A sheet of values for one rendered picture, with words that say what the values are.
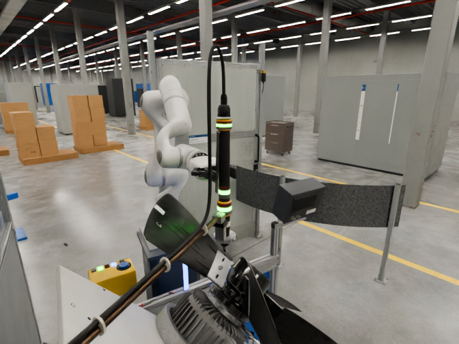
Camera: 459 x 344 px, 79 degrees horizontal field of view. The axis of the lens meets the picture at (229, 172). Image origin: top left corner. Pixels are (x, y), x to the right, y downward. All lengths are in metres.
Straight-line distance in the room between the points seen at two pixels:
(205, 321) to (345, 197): 2.06
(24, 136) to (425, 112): 8.06
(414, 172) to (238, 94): 3.07
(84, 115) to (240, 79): 6.50
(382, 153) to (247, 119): 4.36
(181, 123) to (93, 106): 7.93
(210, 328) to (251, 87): 2.55
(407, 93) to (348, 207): 4.28
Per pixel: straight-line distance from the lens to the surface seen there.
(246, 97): 3.01
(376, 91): 6.85
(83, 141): 8.96
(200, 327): 0.82
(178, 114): 1.09
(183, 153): 0.97
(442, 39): 4.86
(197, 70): 2.73
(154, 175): 1.46
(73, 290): 0.71
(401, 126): 6.71
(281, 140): 7.66
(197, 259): 0.79
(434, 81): 4.82
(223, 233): 0.84
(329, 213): 2.72
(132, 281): 1.22
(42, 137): 8.30
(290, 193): 1.47
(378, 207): 2.80
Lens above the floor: 1.74
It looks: 16 degrees down
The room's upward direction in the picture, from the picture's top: straight up
